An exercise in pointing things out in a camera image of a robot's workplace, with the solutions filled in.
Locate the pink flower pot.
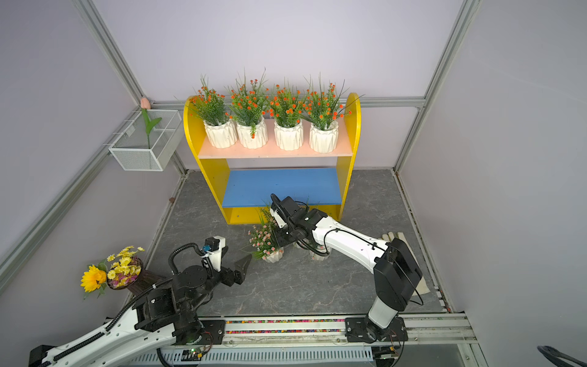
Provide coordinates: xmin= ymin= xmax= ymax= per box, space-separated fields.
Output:
xmin=294 ymin=239 xmax=313 ymax=251
xmin=249 ymin=207 xmax=284 ymax=263

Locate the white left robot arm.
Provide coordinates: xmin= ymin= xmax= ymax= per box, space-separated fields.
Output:
xmin=28 ymin=236 xmax=252 ymax=366

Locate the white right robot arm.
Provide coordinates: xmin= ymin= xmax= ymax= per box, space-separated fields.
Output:
xmin=270 ymin=194 xmax=423 ymax=343

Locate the yellow pink blue shelf rack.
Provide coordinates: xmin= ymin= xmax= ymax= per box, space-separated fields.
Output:
xmin=183 ymin=93 xmax=362 ymax=225

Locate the sunflower bouquet basket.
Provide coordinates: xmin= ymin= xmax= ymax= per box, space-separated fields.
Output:
xmin=80 ymin=246 xmax=164 ymax=297

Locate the beige gardening glove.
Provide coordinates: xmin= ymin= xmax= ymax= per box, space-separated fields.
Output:
xmin=380 ymin=231 xmax=431 ymax=295

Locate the pink artificial tulip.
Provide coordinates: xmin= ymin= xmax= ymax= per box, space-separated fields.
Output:
xmin=140 ymin=97 xmax=161 ymax=148

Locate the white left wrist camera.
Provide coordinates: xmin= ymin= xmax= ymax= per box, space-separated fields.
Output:
xmin=202 ymin=235 xmax=226 ymax=272

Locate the white mesh wall basket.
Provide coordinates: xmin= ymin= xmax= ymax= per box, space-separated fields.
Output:
xmin=109 ymin=109 xmax=183 ymax=172

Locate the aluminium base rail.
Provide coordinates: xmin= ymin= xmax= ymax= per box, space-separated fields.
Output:
xmin=91 ymin=313 xmax=487 ymax=367

